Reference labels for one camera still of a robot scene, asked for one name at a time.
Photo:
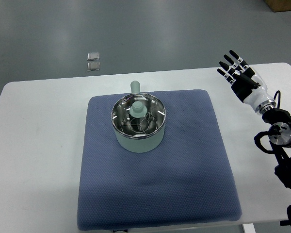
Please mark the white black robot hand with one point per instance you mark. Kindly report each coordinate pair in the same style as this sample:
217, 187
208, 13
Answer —
248, 85

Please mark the glass lid with green knob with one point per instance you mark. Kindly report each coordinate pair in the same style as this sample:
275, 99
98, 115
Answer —
138, 105

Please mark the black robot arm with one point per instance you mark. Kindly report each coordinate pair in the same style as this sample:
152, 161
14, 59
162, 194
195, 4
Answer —
275, 140

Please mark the green pot with steel interior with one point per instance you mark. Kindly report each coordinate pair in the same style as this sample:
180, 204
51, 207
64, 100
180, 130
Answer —
139, 145

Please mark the brown cardboard box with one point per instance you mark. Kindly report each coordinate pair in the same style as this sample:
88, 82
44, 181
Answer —
279, 5

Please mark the blue quilted mat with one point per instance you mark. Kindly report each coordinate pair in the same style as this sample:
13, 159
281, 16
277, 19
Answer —
187, 178

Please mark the upper metal floor plate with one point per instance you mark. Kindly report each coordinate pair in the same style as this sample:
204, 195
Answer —
93, 56

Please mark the wire steaming rack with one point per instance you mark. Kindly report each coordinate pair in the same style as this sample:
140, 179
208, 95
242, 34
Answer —
143, 125

